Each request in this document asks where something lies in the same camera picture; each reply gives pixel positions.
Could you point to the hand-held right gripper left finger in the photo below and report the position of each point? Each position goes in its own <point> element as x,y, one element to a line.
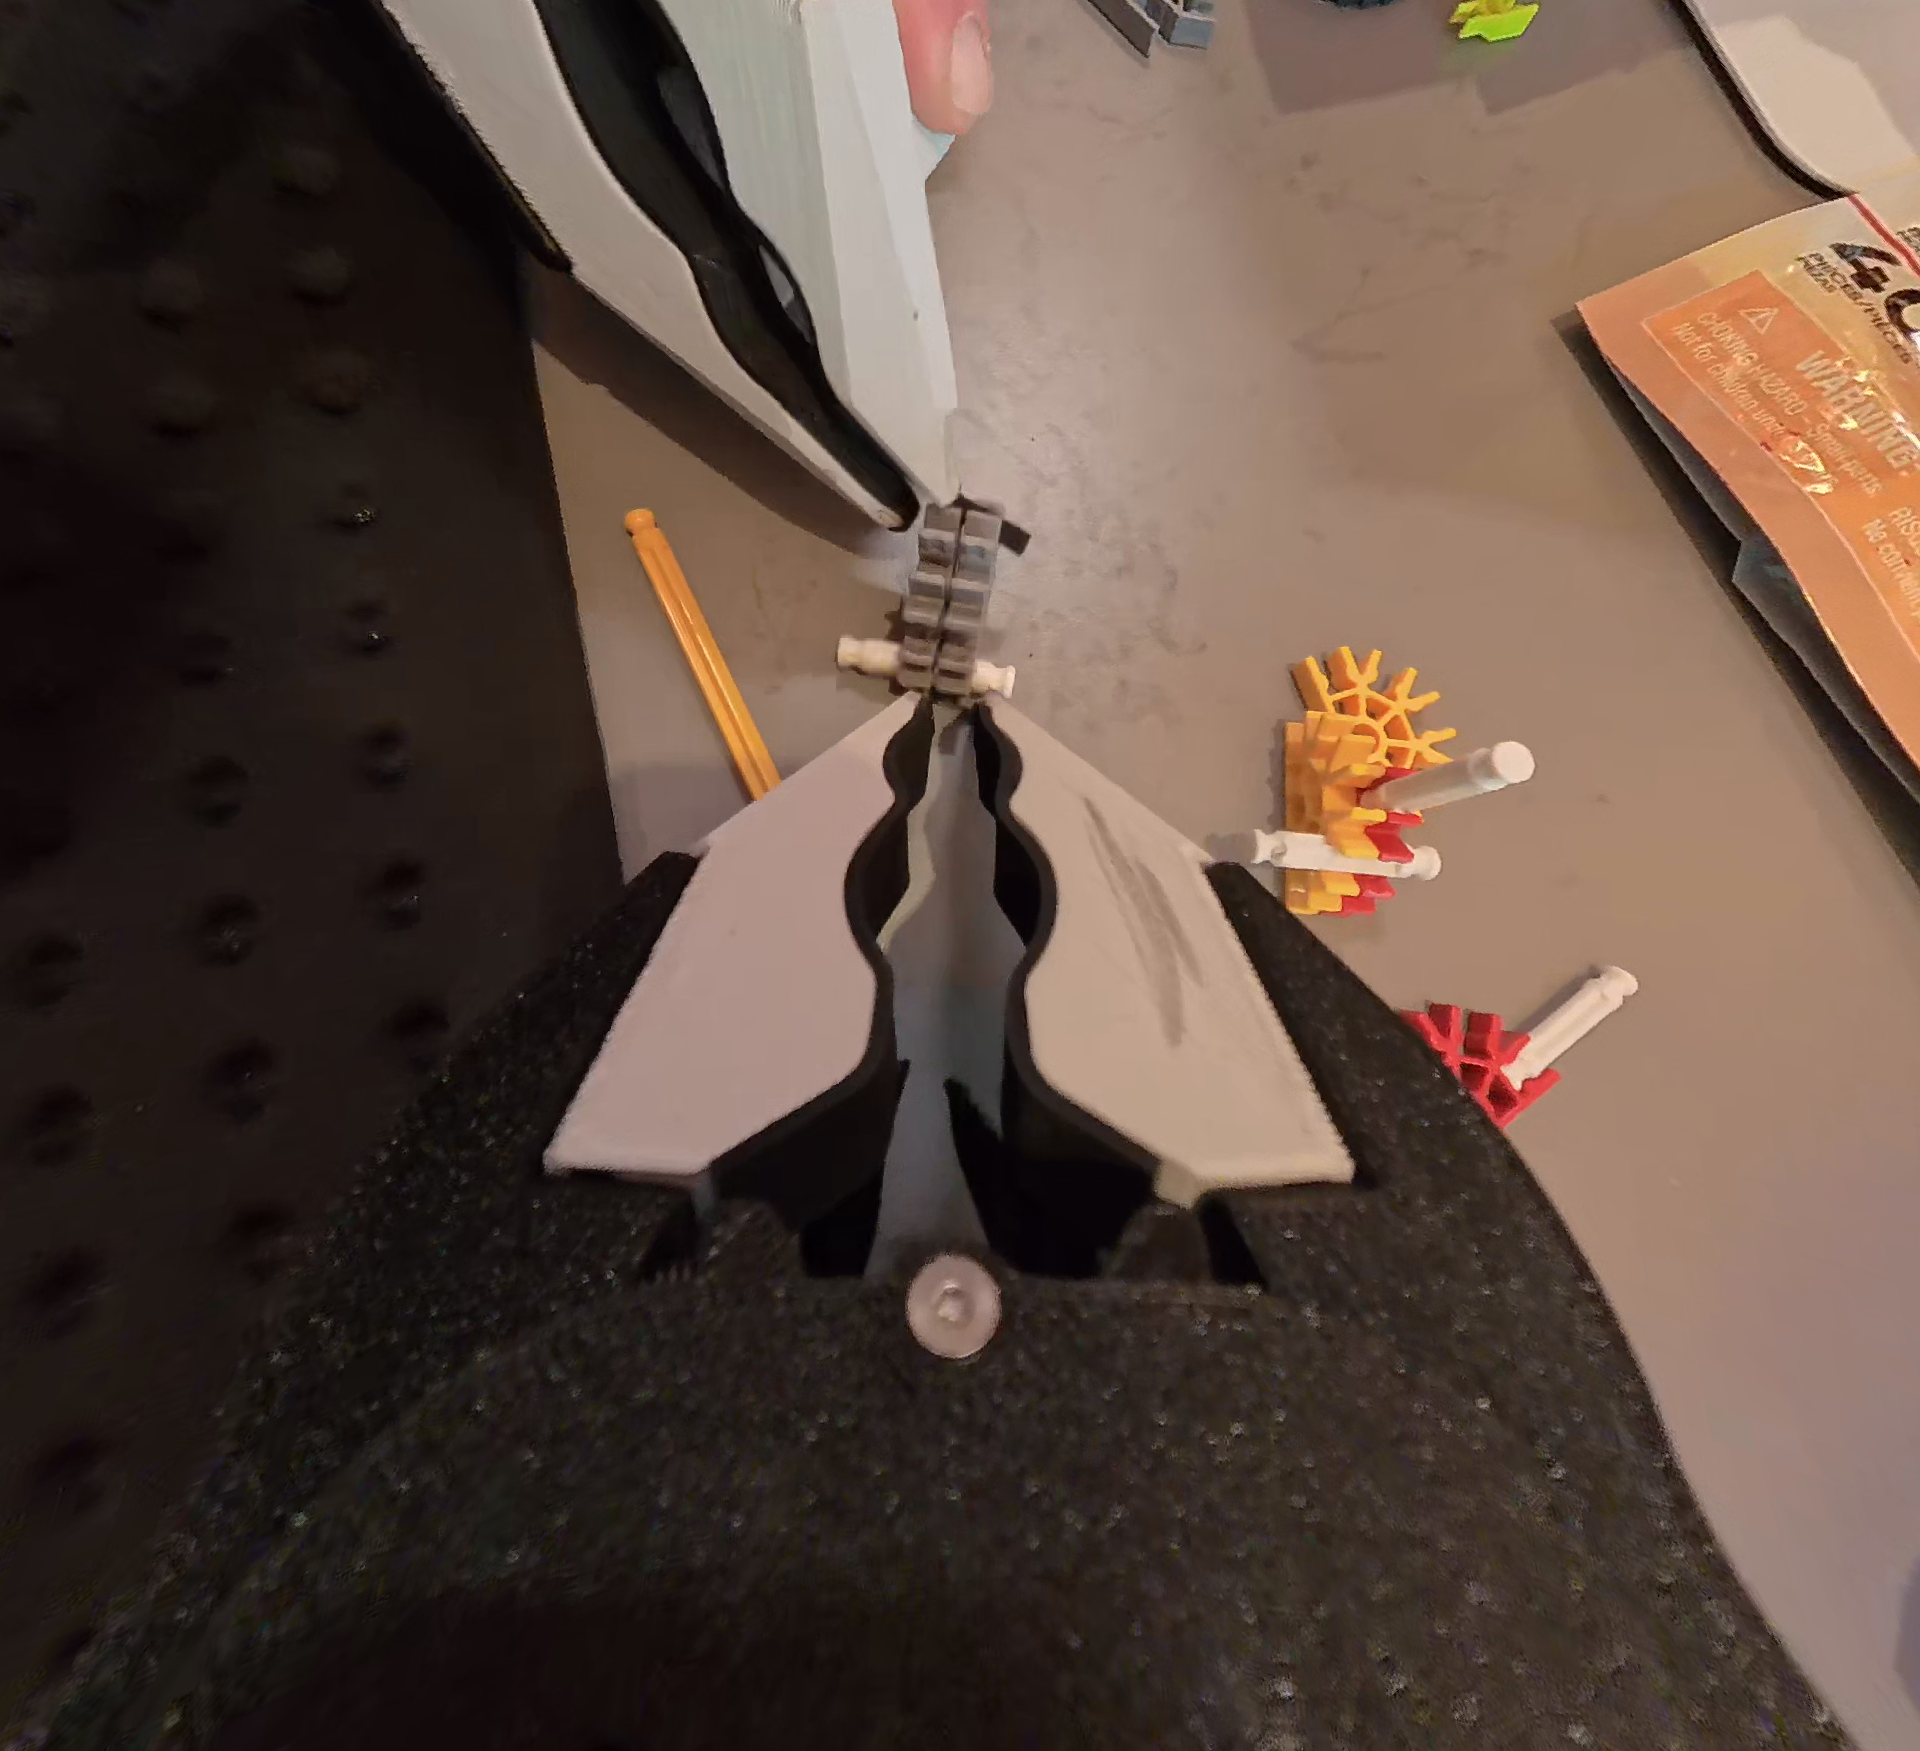
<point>720,1001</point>

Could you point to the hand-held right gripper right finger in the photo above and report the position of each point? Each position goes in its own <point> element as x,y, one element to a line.
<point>1185,1015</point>

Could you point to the yellow and red connector assembly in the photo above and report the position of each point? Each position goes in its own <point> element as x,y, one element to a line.
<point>1343,790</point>

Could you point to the grey connector assembly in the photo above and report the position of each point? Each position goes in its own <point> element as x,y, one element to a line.
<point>949,596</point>

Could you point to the red connector with white rod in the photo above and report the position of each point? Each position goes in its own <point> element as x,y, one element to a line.
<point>1478,1053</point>

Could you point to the yellow plastic rod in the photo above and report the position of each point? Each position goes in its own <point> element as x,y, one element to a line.
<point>698,648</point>

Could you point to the lime green connector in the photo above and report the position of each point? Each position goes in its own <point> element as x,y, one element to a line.
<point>1494,14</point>

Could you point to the orange toy package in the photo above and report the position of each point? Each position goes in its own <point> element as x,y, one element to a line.
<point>1770,430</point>

